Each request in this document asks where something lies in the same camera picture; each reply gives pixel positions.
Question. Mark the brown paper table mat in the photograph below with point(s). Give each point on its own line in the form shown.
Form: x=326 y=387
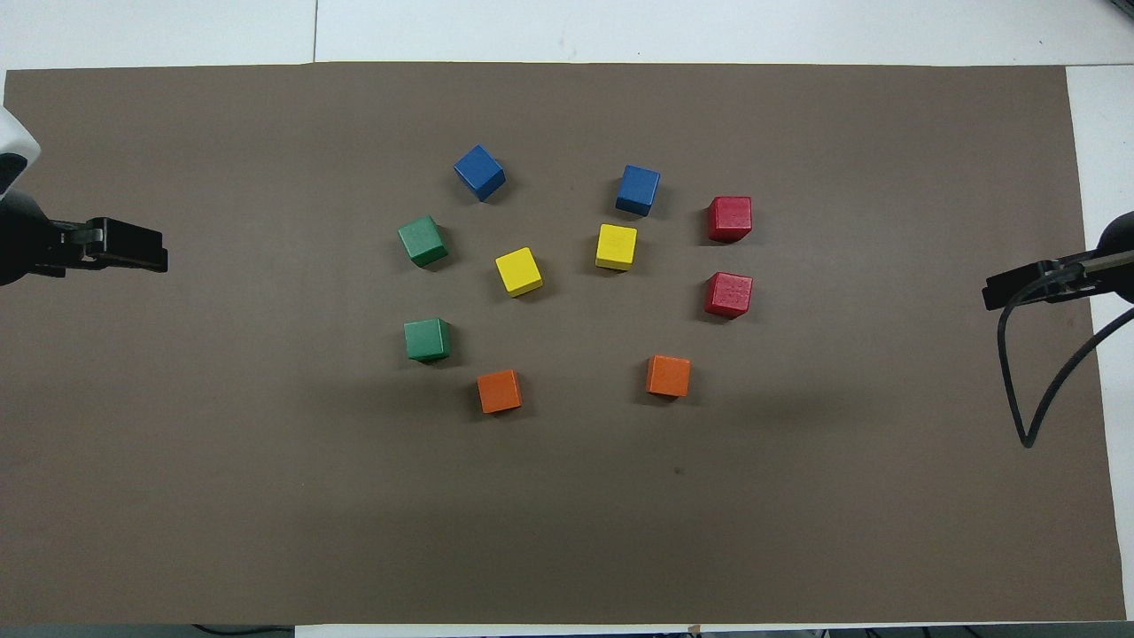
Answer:
x=567 y=532

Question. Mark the orange wooden block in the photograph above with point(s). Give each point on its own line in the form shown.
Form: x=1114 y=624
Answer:
x=499 y=391
x=668 y=375

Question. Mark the dark grey equipment piece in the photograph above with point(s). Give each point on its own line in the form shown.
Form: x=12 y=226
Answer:
x=1127 y=3

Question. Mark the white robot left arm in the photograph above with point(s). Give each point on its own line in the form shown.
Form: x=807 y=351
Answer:
x=13 y=137

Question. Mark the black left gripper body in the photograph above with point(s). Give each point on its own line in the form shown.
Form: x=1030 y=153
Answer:
x=27 y=239

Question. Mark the yellow wooden block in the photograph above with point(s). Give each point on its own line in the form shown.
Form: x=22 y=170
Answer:
x=616 y=245
x=518 y=270

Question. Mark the green wooden block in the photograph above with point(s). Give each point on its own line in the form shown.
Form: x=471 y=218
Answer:
x=427 y=338
x=423 y=240

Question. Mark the red wooden block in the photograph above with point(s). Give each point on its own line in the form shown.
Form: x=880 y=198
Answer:
x=729 y=293
x=730 y=217

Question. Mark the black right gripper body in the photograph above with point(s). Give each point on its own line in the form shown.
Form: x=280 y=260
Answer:
x=1121 y=266

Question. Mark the blue wooden block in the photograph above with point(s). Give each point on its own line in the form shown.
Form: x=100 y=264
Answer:
x=638 y=188
x=479 y=172

